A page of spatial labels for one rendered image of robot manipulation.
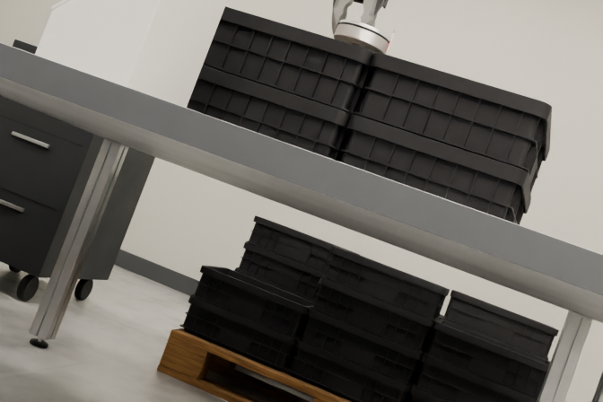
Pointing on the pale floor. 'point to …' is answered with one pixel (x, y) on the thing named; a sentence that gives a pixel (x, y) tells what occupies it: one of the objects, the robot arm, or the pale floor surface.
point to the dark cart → (56, 194)
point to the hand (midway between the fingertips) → (347, 30)
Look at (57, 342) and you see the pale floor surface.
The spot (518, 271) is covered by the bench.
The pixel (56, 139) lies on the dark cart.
